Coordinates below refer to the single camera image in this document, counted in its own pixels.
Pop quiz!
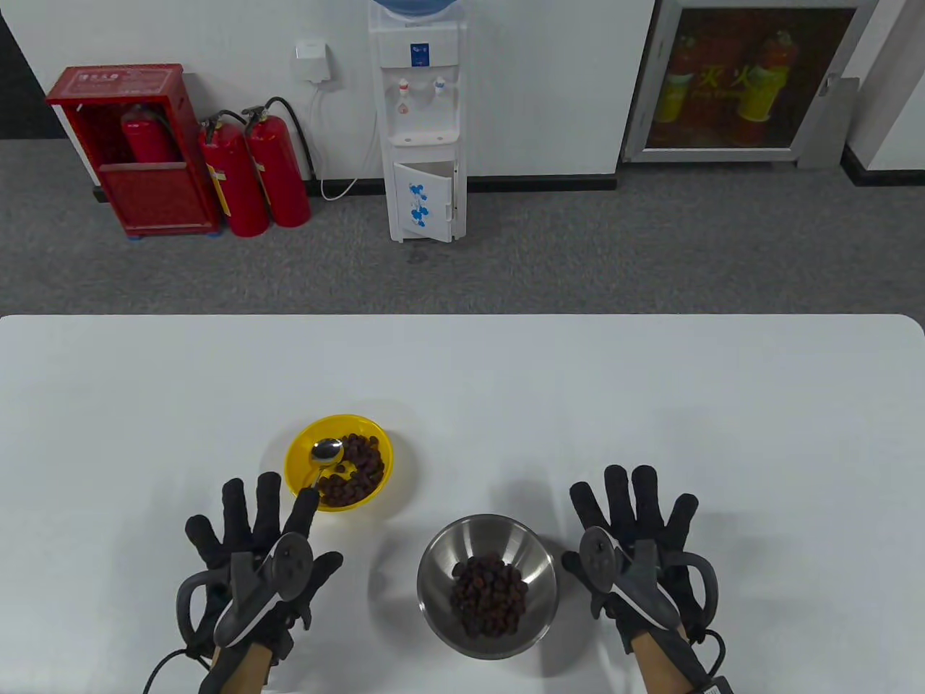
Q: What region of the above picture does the red fire extinguisher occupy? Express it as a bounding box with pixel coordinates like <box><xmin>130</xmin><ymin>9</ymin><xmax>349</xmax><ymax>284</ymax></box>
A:
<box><xmin>199</xmin><ymin>110</ymin><xmax>270</xmax><ymax>238</ymax></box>
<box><xmin>121</xmin><ymin>103</ymin><xmax>181</xmax><ymax>163</ymax></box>
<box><xmin>242</xmin><ymin>98</ymin><xmax>315</xmax><ymax>229</ymax></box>

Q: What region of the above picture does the white cable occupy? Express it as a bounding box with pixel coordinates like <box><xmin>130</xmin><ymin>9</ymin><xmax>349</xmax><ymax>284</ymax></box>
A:
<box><xmin>309</xmin><ymin>80</ymin><xmax>380</xmax><ymax>202</ymax></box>

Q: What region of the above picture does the blue water bottle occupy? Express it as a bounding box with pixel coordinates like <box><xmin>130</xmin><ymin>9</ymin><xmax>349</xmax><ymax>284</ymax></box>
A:
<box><xmin>374</xmin><ymin>0</ymin><xmax>463</xmax><ymax>20</ymax></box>

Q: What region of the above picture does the black double door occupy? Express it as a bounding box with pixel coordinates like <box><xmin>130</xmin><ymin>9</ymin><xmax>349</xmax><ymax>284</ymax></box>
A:
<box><xmin>0</xmin><ymin>14</ymin><xmax>66</xmax><ymax>142</ymax></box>

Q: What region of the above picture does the person's right hand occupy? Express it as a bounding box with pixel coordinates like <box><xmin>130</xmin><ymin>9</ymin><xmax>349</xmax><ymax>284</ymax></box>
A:
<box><xmin>562</xmin><ymin>465</ymin><xmax>713</xmax><ymax>644</ymax></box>

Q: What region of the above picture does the person's left hand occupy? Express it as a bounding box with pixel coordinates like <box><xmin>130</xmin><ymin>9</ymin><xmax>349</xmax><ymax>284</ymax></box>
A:
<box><xmin>184</xmin><ymin>472</ymin><xmax>344</xmax><ymax>651</ymax></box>

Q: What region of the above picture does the yellow plastic bowl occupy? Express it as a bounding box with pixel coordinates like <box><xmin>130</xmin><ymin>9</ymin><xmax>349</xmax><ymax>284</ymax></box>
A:
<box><xmin>284</xmin><ymin>414</ymin><xmax>395</xmax><ymax>513</ymax></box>

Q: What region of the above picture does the white water dispenser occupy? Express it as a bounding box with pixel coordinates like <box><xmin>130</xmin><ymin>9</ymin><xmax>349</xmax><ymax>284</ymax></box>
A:
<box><xmin>369</xmin><ymin>4</ymin><xmax>468</xmax><ymax>244</ymax></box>

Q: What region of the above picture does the person's left forearm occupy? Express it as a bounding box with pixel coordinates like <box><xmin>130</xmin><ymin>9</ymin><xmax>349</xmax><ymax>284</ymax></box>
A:
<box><xmin>210</xmin><ymin>636</ymin><xmax>275</xmax><ymax>694</ymax></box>

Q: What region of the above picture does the gray metal panel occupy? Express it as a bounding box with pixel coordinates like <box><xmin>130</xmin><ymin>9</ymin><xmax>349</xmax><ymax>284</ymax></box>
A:
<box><xmin>799</xmin><ymin>74</ymin><xmax>861</xmax><ymax>171</ymax></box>

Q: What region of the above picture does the red fire extinguisher box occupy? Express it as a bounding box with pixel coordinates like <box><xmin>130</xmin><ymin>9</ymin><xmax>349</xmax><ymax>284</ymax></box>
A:
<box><xmin>46</xmin><ymin>64</ymin><xmax>221</xmax><ymax>238</ymax></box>

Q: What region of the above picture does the glass-door fire hose cabinet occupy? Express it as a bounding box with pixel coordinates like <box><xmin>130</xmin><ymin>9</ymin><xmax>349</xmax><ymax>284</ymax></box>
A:
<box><xmin>621</xmin><ymin>0</ymin><xmax>879</xmax><ymax>163</ymax></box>

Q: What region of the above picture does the black cable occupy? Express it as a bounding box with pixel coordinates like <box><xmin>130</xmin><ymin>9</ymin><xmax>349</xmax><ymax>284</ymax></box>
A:
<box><xmin>142</xmin><ymin>647</ymin><xmax>210</xmax><ymax>694</ymax></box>

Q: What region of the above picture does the steel mixing bowl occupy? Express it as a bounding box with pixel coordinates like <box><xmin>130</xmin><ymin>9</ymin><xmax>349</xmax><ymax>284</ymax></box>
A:
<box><xmin>417</xmin><ymin>514</ymin><xmax>557</xmax><ymax>661</ymax></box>

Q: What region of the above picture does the heap of dry cranberries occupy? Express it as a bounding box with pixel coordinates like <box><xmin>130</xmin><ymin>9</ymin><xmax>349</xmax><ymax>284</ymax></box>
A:
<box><xmin>449</xmin><ymin>553</ymin><xmax>530</xmax><ymax>639</ymax></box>

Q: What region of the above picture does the white wall box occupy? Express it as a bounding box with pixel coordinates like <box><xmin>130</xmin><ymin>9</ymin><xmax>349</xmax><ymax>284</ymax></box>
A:
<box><xmin>294</xmin><ymin>40</ymin><xmax>333</xmax><ymax>84</ymax></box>

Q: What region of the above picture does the steel spoon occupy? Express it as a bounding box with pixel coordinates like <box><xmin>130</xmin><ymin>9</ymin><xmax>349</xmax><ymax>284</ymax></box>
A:
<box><xmin>293</xmin><ymin>438</ymin><xmax>346</xmax><ymax>500</ymax></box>

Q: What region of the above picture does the black baseboard strip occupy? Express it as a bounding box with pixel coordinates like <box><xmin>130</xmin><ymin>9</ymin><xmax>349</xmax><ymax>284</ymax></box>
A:
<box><xmin>318</xmin><ymin>176</ymin><xmax>616</xmax><ymax>194</ymax></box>

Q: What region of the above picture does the pile of dry cranberries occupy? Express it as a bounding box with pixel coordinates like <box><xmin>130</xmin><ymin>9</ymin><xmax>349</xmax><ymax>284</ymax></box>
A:
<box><xmin>318</xmin><ymin>434</ymin><xmax>386</xmax><ymax>507</ymax></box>

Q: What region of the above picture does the person's right forearm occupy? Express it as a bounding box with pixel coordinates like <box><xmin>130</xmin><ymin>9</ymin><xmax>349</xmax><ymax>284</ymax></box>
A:
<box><xmin>636</xmin><ymin>625</ymin><xmax>705</xmax><ymax>694</ymax></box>

